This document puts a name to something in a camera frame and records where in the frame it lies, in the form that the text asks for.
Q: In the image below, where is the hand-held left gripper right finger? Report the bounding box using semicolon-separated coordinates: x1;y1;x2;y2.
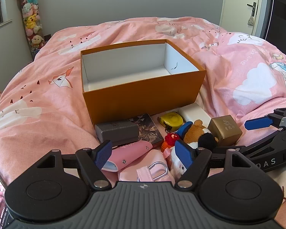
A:
174;139;251;189

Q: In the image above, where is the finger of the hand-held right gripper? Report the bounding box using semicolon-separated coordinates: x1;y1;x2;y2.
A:
244;107;286;131
213;130;286;156

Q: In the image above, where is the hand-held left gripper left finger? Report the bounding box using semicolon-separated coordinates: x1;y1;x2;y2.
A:
37;139;113;189

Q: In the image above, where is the red crochet strawberry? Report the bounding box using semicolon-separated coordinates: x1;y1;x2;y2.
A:
161;132;180;152

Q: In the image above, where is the brown plush toy blue hat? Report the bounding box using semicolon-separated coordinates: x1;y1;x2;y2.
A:
169;119;220;179

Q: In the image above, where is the grey rectangular box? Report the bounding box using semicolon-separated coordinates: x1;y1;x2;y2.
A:
95;121;140;147

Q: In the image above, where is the pink leather key case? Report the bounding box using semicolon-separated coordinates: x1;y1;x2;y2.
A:
101;141;154;172

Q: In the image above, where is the gold cube box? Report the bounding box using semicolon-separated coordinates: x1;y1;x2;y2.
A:
207;114;243;146

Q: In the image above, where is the yellow tape measure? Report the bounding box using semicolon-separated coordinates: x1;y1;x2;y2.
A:
157;112;186;133

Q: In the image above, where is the small pink backpack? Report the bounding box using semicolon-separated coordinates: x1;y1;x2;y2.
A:
118;149;175;183

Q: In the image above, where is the white rectangular box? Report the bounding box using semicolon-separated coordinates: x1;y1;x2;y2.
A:
179;102;212;126

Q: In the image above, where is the dark printed card box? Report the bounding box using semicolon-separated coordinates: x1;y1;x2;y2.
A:
127;113;165;149

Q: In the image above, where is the orange cardboard box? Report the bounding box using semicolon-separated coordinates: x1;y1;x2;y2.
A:
80;39;207;126

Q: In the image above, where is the pink printed blanket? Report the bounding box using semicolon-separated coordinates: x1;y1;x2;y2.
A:
0;17;286;229

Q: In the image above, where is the black wardrobe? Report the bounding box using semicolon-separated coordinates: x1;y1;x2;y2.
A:
264;0;286;53

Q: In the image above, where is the clear tube of plush toys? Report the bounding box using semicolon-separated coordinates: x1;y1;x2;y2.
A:
17;0;44;60

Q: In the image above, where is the black door handle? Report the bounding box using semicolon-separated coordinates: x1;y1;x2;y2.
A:
247;2;257;17

